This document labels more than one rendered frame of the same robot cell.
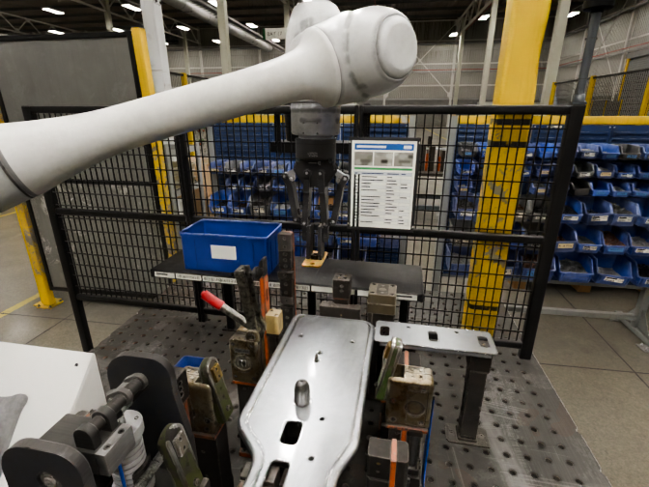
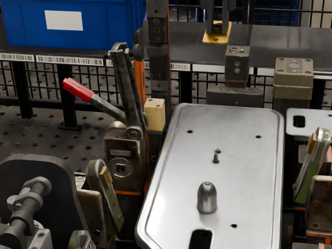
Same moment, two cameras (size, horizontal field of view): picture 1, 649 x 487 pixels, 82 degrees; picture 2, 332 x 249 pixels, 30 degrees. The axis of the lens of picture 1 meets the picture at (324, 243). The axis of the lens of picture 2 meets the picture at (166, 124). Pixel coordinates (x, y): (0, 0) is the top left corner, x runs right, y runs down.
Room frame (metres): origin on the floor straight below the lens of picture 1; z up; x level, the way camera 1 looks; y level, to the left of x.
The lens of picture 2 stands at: (-0.18, 0.11, 1.65)
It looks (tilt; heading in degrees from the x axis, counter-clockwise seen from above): 33 degrees down; 0
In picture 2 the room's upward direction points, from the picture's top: 2 degrees counter-clockwise
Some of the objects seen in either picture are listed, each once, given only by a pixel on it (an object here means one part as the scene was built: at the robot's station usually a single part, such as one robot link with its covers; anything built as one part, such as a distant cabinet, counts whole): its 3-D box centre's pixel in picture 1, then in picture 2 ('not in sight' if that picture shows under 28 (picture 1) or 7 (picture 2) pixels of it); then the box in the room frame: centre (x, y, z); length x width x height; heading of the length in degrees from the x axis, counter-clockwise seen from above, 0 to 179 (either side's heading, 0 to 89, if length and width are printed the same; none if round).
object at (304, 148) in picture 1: (315, 161); not in sight; (0.72, 0.02, 1.44); 0.08 x 0.07 x 0.09; 79
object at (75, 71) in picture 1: (89, 187); not in sight; (2.69, 1.70, 1.00); 1.34 x 0.14 x 2.00; 81
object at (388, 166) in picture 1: (381, 185); not in sight; (1.24, -0.19, 1.30); 0.23 x 0.02 x 0.31; 78
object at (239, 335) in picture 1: (251, 394); (129, 206); (0.75, 0.18, 0.88); 0.07 x 0.06 x 0.35; 78
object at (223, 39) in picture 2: (315, 256); (217, 29); (0.72, 0.02, 1.25); 0.08 x 0.04 x 0.01; 169
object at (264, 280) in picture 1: (268, 345); (144, 145); (0.84, 0.15, 0.95); 0.03 x 0.01 x 0.50; 168
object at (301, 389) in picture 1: (301, 393); (207, 198); (0.59, 0.04, 1.02); 0.03 x 0.03 x 0.07
